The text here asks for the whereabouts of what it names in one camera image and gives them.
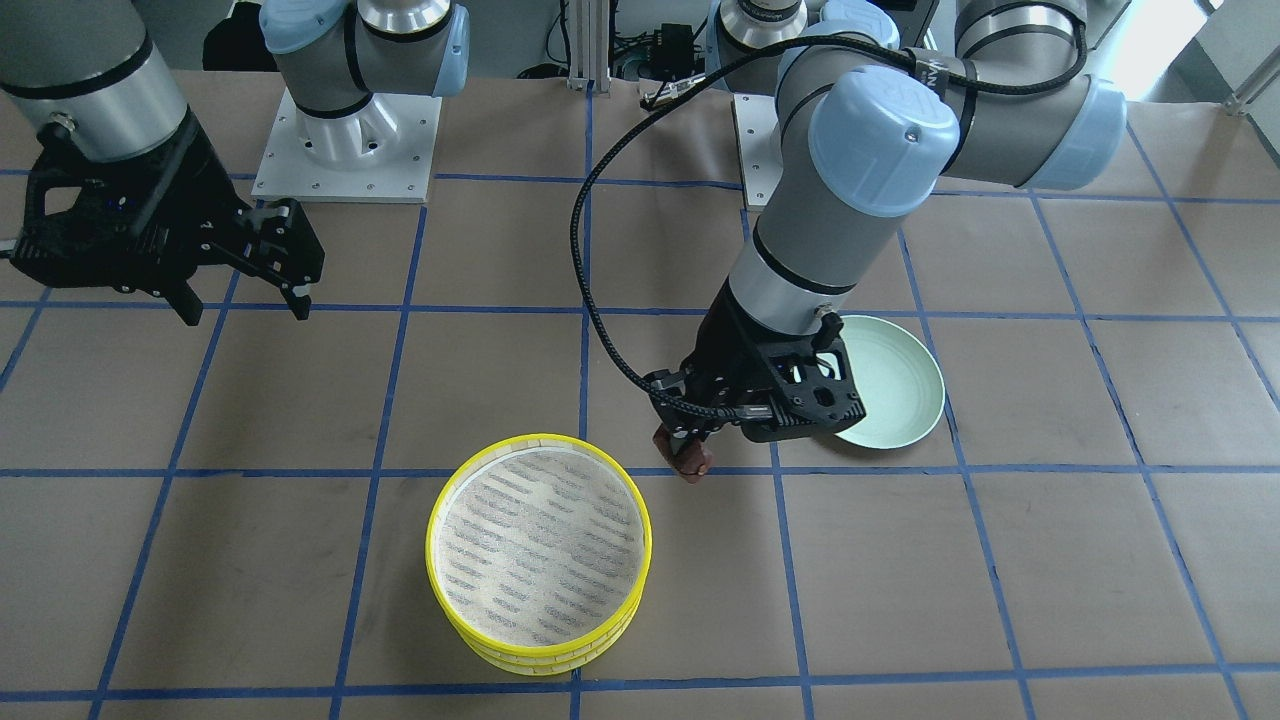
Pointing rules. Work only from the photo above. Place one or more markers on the black power adapter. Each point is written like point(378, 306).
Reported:
point(672, 53)

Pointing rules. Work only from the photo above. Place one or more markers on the light green plate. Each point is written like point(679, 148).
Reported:
point(898, 380)

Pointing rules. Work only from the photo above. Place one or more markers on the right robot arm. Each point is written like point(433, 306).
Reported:
point(95, 63)

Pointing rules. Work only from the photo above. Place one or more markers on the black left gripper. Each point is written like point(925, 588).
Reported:
point(727, 352)

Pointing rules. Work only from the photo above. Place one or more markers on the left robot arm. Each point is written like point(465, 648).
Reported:
point(866, 129)

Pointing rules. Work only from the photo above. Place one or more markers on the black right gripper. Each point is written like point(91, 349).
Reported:
point(192, 176)

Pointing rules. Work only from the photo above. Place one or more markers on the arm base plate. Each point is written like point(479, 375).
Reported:
point(757, 131)
point(382, 153)

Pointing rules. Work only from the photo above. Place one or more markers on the yellow steamer layer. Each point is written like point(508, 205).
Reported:
point(541, 661)
point(538, 540)

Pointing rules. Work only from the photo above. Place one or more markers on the silver connector plug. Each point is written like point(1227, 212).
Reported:
point(669, 91)

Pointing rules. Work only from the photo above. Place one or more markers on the brown steamed bun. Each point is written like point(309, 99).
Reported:
point(687, 456)

